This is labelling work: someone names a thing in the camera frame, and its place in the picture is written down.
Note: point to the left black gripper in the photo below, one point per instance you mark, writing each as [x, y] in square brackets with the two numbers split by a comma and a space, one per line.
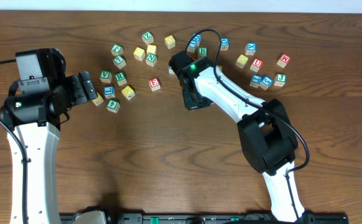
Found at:
[79, 95]

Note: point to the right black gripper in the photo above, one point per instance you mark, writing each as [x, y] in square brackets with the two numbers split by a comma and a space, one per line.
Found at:
[190, 104]

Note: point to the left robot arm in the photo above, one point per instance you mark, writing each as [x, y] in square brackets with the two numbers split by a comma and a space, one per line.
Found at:
[31, 113]

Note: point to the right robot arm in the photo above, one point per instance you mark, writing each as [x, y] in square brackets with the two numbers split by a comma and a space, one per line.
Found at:
[268, 141]

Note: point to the yellow G block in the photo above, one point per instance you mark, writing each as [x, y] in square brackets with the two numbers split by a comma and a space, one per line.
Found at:
[98, 100]

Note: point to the green V block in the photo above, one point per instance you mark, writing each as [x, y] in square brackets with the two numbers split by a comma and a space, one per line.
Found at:
[106, 76]

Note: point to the blue L block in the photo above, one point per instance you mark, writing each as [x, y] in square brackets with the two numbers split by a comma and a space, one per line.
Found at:
[109, 92]

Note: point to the blue P block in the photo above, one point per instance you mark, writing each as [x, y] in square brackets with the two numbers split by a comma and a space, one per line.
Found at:
[171, 71]

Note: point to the green 4 block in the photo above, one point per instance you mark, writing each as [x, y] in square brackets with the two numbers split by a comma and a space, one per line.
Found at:
[113, 106]

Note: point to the red E block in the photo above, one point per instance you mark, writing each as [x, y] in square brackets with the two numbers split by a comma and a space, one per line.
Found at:
[154, 84]

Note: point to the green R block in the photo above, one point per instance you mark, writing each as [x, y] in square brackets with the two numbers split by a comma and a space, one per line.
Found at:
[120, 78]

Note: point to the yellow block near L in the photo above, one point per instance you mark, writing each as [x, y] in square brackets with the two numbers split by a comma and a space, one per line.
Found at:
[128, 92]

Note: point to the green 7 block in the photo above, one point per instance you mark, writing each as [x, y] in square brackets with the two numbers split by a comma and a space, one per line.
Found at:
[119, 62]

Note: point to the green B block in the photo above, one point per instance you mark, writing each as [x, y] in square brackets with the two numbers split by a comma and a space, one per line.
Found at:
[202, 52]

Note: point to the blue block left of D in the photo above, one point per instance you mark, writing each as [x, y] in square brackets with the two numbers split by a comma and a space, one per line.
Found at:
[192, 46]

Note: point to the green J block upper left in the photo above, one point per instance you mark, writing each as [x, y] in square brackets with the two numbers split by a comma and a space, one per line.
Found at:
[117, 50]

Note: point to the green j block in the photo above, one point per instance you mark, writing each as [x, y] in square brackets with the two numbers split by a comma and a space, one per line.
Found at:
[117, 50]
[280, 79]

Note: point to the green N block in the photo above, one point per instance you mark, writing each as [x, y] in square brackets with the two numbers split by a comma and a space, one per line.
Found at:
[151, 59]

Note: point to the yellow block right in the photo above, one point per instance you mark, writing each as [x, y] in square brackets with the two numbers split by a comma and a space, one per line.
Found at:
[241, 61]

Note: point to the blue D block upper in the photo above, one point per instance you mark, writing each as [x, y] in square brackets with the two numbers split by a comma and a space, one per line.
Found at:
[197, 38]

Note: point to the yellow block top centre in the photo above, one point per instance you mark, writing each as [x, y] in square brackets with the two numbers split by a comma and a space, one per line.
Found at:
[170, 42]

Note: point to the blue block lower right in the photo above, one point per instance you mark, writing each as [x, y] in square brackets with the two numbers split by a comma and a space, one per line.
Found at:
[255, 81]

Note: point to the pale yellow block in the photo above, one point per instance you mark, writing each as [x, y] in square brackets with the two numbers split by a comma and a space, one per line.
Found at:
[152, 49]

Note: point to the blue D block right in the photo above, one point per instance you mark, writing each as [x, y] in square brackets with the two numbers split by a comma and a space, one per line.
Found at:
[225, 43]

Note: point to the yellow block left upper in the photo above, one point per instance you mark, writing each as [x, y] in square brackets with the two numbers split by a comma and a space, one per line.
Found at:
[139, 54]

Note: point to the red U block right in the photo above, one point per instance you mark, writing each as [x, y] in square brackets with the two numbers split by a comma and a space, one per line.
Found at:
[256, 65]

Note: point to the blue G block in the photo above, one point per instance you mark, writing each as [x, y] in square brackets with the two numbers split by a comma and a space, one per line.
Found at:
[266, 82]

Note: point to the green Z block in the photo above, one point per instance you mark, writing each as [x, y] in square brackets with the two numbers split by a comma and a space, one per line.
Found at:
[147, 38]

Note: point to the blue X block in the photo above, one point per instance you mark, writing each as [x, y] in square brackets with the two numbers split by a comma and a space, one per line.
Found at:
[250, 48]

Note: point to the green J block right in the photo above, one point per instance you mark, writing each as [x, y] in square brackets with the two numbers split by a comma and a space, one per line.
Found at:
[280, 79]

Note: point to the red M block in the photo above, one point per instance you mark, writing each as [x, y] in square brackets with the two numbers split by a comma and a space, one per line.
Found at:
[283, 60]

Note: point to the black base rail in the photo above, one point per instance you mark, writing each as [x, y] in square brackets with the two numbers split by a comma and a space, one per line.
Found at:
[99, 217]

